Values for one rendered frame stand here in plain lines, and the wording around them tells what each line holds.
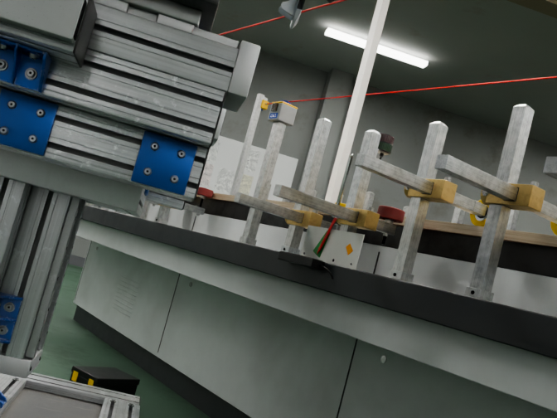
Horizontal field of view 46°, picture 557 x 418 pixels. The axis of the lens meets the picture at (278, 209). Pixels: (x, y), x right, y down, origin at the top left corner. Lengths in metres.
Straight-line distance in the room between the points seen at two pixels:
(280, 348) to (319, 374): 0.24
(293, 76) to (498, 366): 7.72
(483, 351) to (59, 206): 0.95
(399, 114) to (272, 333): 7.11
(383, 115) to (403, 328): 7.65
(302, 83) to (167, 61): 7.96
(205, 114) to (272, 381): 1.50
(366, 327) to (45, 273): 0.88
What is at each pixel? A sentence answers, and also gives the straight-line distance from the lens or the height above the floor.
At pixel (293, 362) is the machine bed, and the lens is 2.34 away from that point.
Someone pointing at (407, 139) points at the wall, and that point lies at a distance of 9.33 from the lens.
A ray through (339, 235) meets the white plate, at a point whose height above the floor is 0.78.
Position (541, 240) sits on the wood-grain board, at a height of 0.88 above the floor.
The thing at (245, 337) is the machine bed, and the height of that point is 0.35.
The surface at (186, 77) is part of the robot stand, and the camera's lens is 1.09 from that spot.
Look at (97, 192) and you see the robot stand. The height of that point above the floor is 0.70.
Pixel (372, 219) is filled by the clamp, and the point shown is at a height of 0.85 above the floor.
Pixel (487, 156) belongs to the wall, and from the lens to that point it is 9.81.
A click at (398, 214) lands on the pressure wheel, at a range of 1.96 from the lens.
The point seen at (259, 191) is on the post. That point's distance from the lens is 2.33.
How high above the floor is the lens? 0.65
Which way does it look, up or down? 5 degrees up
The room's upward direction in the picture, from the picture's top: 15 degrees clockwise
